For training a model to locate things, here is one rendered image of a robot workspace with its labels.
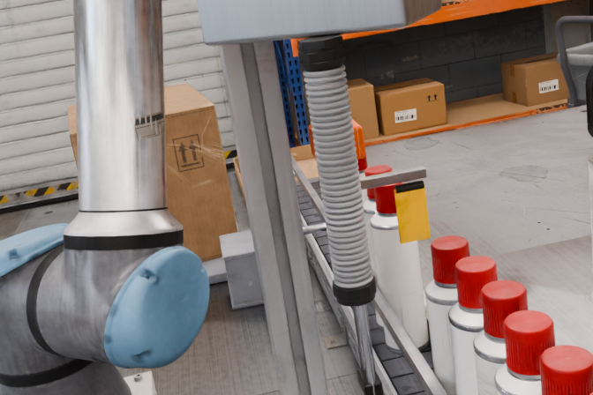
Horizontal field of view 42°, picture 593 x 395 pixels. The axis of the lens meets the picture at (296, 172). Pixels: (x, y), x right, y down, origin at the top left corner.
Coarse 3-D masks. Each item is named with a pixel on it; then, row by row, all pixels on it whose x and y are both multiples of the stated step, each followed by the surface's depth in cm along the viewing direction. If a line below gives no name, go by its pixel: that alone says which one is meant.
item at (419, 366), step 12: (300, 168) 141; (300, 180) 135; (312, 192) 126; (312, 204) 124; (324, 216) 115; (384, 300) 86; (384, 312) 83; (396, 324) 80; (396, 336) 78; (408, 336) 77; (408, 348) 75; (408, 360) 75; (420, 360) 73; (420, 372) 71; (432, 372) 70; (432, 384) 68
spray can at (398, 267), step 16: (384, 192) 85; (384, 208) 86; (384, 224) 86; (384, 240) 86; (384, 256) 87; (400, 256) 86; (416, 256) 87; (384, 272) 88; (400, 272) 87; (416, 272) 88; (384, 288) 88; (400, 288) 87; (416, 288) 88; (400, 304) 88; (416, 304) 88; (400, 320) 89; (416, 320) 89; (416, 336) 89; (400, 352) 90
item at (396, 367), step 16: (304, 192) 154; (320, 192) 152; (304, 208) 145; (320, 240) 128; (368, 304) 103; (384, 336) 94; (384, 352) 91; (384, 368) 91; (400, 368) 87; (432, 368) 86; (400, 384) 84; (416, 384) 83
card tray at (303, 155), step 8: (296, 152) 194; (304, 152) 194; (296, 160) 194; (304, 160) 194; (312, 160) 193; (304, 168) 187; (312, 168) 186; (240, 176) 175; (312, 176) 179; (240, 184) 176
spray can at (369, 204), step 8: (368, 168) 92; (376, 168) 92; (384, 168) 91; (368, 192) 92; (368, 200) 92; (368, 208) 91; (368, 216) 92; (368, 224) 92; (368, 232) 92; (368, 240) 93; (376, 272) 94; (376, 280) 94; (376, 312) 96
